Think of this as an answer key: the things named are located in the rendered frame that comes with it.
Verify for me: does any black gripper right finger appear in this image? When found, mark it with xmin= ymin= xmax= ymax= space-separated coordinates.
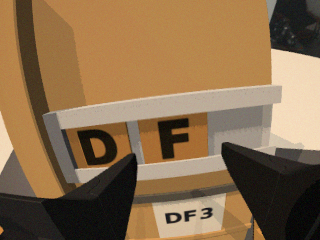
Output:
xmin=221 ymin=143 xmax=320 ymax=240

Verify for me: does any cream paper ticket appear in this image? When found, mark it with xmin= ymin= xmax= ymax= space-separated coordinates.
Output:
xmin=152 ymin=193 xmax=227 ymax=239

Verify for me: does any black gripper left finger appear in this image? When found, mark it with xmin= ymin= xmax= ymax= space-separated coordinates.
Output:
xmin=0 ymin=153 xmax=137 ymax=240

